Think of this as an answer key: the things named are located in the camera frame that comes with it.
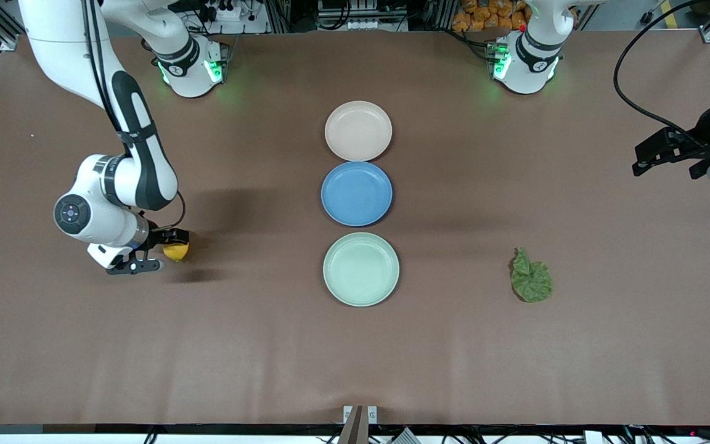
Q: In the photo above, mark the yellow lemon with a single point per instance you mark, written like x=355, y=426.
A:
x=176, y=251

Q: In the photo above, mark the green lettuce leaf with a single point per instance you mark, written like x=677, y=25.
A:
x=530, y=280

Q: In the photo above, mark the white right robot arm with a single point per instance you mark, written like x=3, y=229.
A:
x=108, y=209

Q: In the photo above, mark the brown table cover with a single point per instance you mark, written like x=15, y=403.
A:
x=145, y=339

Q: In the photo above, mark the blue round plate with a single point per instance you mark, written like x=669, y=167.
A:
x=356, y=194

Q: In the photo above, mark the pale green round plate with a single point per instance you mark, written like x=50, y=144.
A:
x=361, y=269

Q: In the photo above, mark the beige round plate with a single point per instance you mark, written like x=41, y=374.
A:
x=358, y=131

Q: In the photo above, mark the orange packaged goods pile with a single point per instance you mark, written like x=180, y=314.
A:
x=484, y=15

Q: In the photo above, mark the white power strip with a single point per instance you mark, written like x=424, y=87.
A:
x=228, y=12

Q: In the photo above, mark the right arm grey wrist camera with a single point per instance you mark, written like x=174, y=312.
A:
x=136, y=266

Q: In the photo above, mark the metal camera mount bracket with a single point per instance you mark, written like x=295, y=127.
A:
x=355, y=425

